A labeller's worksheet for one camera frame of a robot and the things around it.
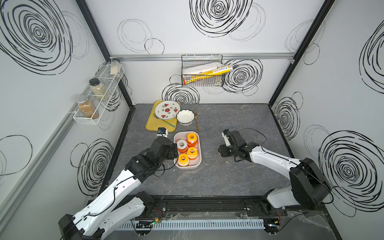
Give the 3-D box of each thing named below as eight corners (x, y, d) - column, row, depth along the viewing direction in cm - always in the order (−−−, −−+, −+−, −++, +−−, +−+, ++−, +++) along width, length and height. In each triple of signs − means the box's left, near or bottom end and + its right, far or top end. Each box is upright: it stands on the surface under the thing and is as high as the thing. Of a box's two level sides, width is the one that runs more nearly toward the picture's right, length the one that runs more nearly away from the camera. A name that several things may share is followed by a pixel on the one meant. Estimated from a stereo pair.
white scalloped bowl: (176, 126, 109) (175, 123, 106) (177, 112, 118) (176, 109, 115) (194, 126, 109) (194, 123, 106) (194, 112, 118) (194, 109, 115)
